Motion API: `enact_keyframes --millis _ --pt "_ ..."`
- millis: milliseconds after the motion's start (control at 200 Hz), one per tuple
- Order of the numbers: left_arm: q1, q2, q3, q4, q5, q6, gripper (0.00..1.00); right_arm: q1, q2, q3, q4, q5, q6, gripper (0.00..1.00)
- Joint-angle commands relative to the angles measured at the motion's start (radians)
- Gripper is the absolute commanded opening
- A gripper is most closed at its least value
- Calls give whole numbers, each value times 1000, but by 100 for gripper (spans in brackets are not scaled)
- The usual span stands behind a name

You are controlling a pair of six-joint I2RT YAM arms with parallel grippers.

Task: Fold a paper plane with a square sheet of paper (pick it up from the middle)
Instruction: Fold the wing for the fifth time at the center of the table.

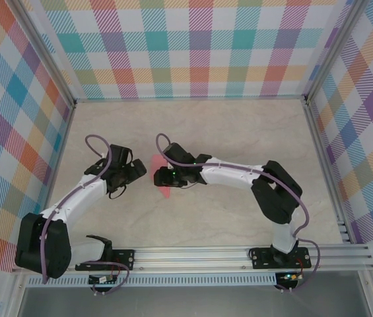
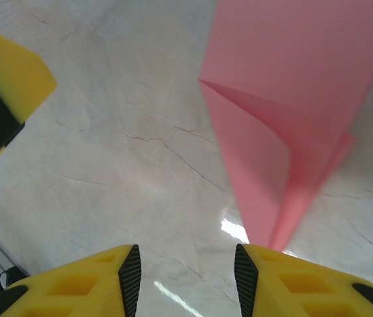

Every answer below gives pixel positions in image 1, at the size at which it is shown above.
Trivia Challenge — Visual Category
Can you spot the aluminium frame post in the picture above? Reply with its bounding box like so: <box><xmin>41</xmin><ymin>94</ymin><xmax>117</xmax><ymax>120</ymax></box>
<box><xmin>303</xmin><ymin>0</ymin><xmax>369</xmax><ymax>106</ymax></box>
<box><xmin>13</xmin><ymin>0</ymin><xmax>77</xmax><ymax>108</ymax></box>

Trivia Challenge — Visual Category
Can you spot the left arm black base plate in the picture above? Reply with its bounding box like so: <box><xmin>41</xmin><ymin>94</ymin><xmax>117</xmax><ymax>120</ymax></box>
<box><xmin>75</xmin><ymin>248</ymin><xmax>137</xmax><ymax>271</ymax></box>

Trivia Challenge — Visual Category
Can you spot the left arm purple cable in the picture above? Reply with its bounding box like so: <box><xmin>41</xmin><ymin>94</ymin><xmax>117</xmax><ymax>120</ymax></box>
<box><xmin>42</xmin><ymin>134</ymin><xmax>131</xmax><ymax>295</ymax></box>

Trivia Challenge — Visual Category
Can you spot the pink paper sheet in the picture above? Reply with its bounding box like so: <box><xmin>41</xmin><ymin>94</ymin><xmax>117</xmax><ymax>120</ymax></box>
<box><xmin>149</xmin><ymin>155</ymin><xmax>172</xmax><ymax>200</ymax></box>

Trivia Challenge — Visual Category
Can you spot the black labelled circuit board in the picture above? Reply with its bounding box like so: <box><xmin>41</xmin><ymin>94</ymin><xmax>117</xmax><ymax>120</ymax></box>
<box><xmin>88</xmin><ymin>275</ymin><xmax>118</xmax><ymax>286</ymax></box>

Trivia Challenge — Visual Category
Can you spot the perforated metal cable tray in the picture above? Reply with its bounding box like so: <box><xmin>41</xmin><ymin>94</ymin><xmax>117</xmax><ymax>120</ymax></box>
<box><xmin>26</xmin><ymin>275</ymin><xmax>278</xmax><ymax>287</ymax></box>

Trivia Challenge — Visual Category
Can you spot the aluminium frame floor bar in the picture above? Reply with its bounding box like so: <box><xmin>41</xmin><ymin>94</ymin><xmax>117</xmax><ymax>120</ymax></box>
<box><xmin>303</xmin><ymin>98</ymin><xmax>353</xmax><ymax>245</ymax></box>
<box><xmin>73</xmin><ymin>94</ymin><xmax>308</xmax><ymax>102</ymax></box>
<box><xmin>33</xmin><ymin>100</ymin><xmax>77</xmax><ymax>248</ymax></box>

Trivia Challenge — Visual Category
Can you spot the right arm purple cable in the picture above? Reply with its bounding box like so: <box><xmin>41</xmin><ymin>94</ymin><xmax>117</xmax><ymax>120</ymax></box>
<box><xmin>155</xmin><ymin>133</ymin><xmax>322</xmax><ymax>293</ymax></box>

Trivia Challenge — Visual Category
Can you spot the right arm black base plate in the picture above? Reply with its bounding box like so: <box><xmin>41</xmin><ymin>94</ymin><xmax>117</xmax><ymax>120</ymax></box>
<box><xmin>249</xmin><ymin>246</ymin><xmax>312</xmax><ymax>270</ymax></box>

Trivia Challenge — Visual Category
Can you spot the circuit board with green LED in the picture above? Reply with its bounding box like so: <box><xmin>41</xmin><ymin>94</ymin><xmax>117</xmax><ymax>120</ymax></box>
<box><xmin>279</xmin><ymin>271</ymin><xmax>303</xmax><ymax>284</ymax></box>

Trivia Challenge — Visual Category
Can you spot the grey metal panel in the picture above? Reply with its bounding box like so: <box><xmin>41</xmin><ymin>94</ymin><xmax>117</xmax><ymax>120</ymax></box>
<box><xmin>17</xmin><ymin>285</ymin><xmax>372</xmax><ymax>317</ymax></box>

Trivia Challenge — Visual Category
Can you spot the aluminium mounting rail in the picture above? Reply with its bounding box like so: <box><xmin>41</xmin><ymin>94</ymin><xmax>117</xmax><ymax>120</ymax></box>
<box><xmin>11</xmin><ymin>246</ymin><xmax>373</xmax><ymax>274</ymax></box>

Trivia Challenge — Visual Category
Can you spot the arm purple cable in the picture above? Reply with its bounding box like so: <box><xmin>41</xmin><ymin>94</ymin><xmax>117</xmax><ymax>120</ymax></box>
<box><xmin>155</xmin><ymin>133</ymin><xmax>322</xmax><ymax>293</ymax></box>
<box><xmin>42</xmin><ymin>134</ymin><xmax>131</xmax><ymax>295</ymax></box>

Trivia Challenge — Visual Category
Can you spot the aluminium frame leg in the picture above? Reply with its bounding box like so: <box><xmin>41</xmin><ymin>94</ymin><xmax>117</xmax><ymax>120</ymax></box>
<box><xmin>357</xmin><ymin>270</ymin><xmax>373</xmax><ymax>317</ymax></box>
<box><xmin>3</xmin><ymin>273</ymin><xmax>30</xmax><ymax>317</ymax></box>

